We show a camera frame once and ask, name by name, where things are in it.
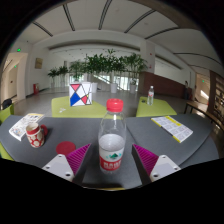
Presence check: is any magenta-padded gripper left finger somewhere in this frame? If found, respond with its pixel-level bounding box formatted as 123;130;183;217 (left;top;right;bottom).
42;142;92;185

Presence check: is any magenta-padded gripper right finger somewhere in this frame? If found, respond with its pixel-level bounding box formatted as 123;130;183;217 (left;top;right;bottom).
131;143;182;186

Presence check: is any clear red-capped water bottle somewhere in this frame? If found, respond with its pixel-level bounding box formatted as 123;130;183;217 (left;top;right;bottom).
97;98;128;174

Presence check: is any small clear water bottle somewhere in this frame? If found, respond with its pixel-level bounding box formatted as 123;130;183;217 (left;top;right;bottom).
146;85;155;106

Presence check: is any flat round red coaster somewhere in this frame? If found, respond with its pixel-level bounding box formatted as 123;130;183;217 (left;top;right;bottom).
55;140;77;156

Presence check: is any red and white mug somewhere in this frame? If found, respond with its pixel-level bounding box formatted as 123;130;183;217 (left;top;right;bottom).
25;122;49;149

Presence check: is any yellow-edged white leaflet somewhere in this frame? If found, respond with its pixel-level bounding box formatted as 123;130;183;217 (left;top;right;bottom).
150;115;194;144

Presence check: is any colourful printed booklet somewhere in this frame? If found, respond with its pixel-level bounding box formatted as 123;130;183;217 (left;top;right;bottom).
8;112;45;142

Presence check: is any large lime green table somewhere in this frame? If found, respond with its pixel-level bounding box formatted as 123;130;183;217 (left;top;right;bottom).
50;96;108;119

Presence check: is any small lime green table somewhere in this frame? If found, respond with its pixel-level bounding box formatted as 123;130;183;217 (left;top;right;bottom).
135;96;178;118

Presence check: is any wooden bench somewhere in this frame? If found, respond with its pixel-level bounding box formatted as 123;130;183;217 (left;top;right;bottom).
184;99;224;129

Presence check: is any white box with coloured triangles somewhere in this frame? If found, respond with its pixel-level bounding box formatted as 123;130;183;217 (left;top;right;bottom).
68;82;93;108

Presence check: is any person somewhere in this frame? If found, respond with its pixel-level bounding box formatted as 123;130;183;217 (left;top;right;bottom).
183;80;190;100

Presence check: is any red fire extinguisher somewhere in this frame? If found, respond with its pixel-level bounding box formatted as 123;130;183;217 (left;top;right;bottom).
32;83;40;96

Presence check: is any black chair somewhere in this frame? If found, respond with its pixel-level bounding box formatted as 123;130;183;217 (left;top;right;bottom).
0;98;14;111

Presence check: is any framed wall picture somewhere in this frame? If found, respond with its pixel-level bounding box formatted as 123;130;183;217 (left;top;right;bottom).
34;57;44;70

